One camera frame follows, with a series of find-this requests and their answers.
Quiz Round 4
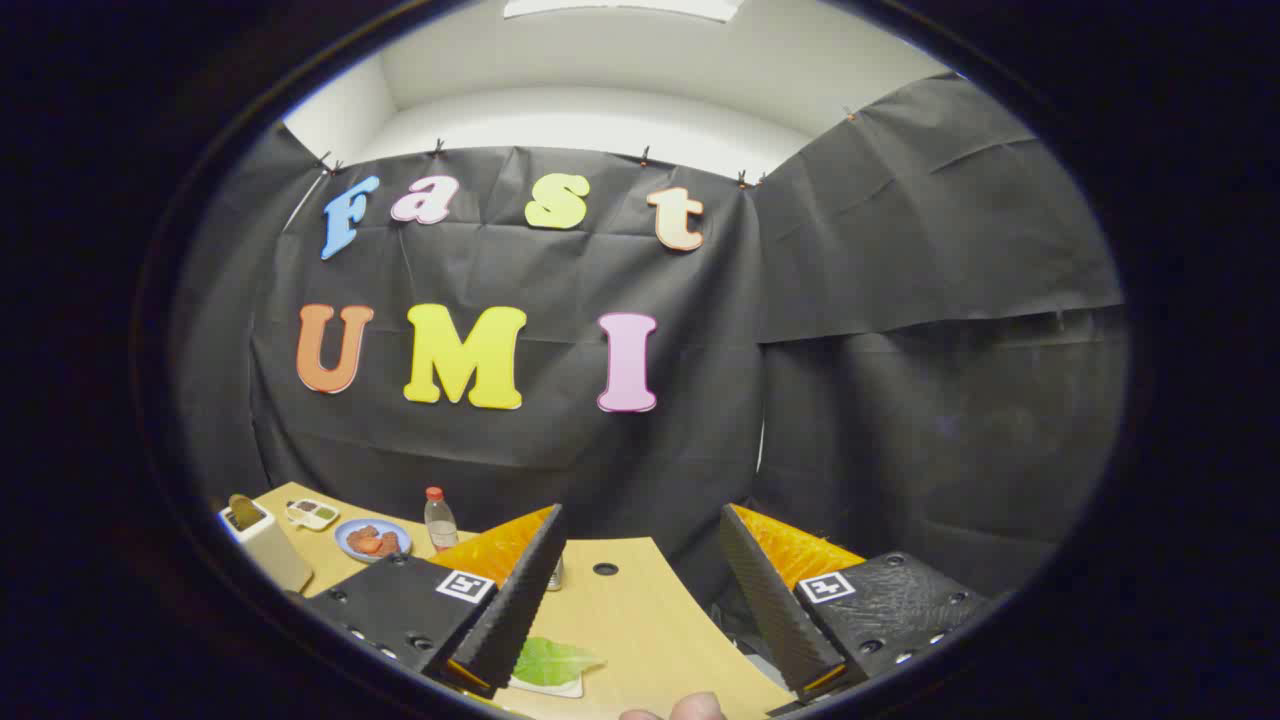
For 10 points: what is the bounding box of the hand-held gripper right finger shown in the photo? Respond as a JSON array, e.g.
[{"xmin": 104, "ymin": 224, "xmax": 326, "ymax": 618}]
[{"xmin": 720, "ymin": 503, "xmax": 1001, "ymax": 706}]

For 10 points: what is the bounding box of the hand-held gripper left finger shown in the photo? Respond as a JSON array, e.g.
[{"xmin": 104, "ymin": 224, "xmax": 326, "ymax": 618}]
[{"xmin": 300, "ymin": 503, "xmax": 567, "ymax": 699}]

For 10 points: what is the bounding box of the green lettuce leaf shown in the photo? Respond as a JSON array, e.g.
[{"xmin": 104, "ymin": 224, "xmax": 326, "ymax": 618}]
[{"xmin": 512, "ymin": 637, "xmax": 607, "ymax": 688}]

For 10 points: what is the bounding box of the white square plate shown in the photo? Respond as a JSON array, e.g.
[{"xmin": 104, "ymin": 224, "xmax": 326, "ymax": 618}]
[{"xmin": 508, "ymin": 672, "xmax": 587, "ymax": 699}]

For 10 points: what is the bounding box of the clear water bottle red cap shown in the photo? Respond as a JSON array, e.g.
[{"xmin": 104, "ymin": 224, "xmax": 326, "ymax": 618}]
[{"xmin": 424, "ymin": 487, "xmax": 460, "ymax": 553}]

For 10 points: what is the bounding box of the blue plate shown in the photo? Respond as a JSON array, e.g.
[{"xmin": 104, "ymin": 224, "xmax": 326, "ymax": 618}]
[{"xmin": 334, "ymin": 518, "xmax": 413, "ymax": 564}]

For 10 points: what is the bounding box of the cream toaster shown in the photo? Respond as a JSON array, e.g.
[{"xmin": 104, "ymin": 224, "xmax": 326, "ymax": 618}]
[{"xmin": 218, "ymin": 497, "xmax": 314, "ymax": 594}]

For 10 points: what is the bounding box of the ceiling light panel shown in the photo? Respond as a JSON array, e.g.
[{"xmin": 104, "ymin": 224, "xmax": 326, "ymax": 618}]
[{"xmin": 503, "ymin": 0, "xmax": 746, "ymax": 23}]

